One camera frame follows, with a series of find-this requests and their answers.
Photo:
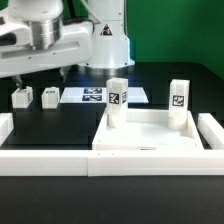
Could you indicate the white U-shaped fence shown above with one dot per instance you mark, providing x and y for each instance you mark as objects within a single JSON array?
[{"x": 209, "y": 161}]

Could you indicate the white square tabletop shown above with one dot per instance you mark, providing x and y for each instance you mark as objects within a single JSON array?
[{"x": 147, "y": 129}]

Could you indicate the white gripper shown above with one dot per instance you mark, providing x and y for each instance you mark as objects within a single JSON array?
[{"x": 42, "y": 41}]

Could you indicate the white sheet with tags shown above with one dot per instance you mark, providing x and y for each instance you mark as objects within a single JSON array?
[{"x": 98, "y": 95}]

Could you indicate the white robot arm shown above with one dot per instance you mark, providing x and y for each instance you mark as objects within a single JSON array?
[{"x": 110, "y": 43}]

